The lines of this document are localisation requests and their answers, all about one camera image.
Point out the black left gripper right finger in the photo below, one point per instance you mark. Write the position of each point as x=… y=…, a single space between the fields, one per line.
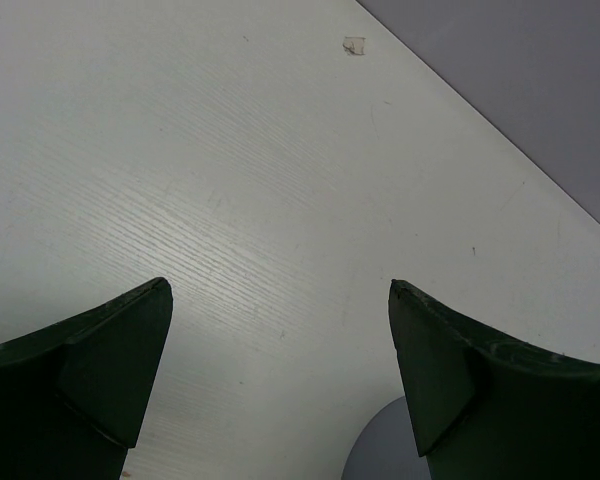
x=485 y=405

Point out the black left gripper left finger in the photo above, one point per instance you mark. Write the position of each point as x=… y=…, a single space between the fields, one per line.
x=74 y=394

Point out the white plastic bin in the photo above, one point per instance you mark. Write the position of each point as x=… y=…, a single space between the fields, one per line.
x=386 y=448

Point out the clear tape scrap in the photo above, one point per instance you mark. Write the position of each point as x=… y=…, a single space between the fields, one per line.
x=354 y=45

